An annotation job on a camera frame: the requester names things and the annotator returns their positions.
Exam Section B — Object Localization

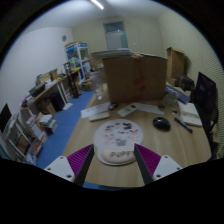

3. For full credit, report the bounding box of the white book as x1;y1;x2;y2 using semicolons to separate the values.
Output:
176;100;203;128

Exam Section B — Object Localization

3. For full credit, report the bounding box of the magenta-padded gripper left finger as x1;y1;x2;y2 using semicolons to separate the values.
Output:
43;143;95;187

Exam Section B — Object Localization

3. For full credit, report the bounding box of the flat white case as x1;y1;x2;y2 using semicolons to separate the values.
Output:
88;111;111;122

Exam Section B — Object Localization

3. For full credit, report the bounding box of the blue book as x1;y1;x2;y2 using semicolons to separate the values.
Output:
165;83;192;105

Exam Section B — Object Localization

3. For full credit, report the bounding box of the plain white paper sheet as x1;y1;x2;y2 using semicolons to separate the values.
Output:
134;102;165;116

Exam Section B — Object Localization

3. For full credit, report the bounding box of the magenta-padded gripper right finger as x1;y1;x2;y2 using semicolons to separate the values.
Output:
133;143;184;186

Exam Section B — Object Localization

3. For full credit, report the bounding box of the white shelf unit with books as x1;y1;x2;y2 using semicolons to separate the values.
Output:
0;109;58;166

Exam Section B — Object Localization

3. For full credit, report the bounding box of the wooden desk with white legs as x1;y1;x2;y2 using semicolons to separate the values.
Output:
20;78;73;116

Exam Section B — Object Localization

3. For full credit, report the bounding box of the dark bag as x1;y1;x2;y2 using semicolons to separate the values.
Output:
174;73;196;92

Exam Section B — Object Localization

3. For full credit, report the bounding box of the tall black stand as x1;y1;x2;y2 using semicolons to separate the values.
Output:
64;61;83;99

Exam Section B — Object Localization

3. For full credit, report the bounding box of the clear plastic container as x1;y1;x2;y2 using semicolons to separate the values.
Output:
163;89;179;108

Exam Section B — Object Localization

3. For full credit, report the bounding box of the frosted window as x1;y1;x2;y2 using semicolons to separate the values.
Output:
103;20;129;51

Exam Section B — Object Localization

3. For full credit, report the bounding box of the large brown cardboard box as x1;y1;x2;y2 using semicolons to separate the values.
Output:
102;54;168;104

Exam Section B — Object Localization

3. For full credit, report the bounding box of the black marker pen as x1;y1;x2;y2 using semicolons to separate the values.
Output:
173;117;194;134

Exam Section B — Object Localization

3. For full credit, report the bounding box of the blue glass-door display cabinet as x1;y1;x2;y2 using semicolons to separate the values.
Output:
64;41;92;81

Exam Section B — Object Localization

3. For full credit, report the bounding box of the black flat screen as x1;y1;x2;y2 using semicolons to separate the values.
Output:
0;103;13;134

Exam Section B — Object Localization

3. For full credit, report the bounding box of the black office chair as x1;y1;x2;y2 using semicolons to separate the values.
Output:
199;106;222;158

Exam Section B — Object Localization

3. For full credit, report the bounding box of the black computer monitor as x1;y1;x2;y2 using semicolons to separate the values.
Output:
194;71;219;114

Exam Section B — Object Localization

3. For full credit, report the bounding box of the small brown cardboard box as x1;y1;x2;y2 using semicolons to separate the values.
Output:
36;98;58;118

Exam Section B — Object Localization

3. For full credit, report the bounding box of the open tall cardboard box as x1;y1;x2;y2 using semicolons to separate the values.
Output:
165;46;188;86

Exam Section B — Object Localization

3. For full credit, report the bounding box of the clear plastic jug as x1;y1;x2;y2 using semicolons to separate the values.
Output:
94;83;108;101

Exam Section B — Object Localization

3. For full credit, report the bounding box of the ceiling tube light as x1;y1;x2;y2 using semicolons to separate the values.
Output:
89;0;105;10

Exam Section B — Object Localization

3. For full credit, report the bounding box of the black computer mouse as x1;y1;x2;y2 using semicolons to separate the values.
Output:
152;116;172;132

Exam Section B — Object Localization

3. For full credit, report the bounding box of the round white printed mouse pad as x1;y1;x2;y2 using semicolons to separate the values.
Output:
92;118;145;167

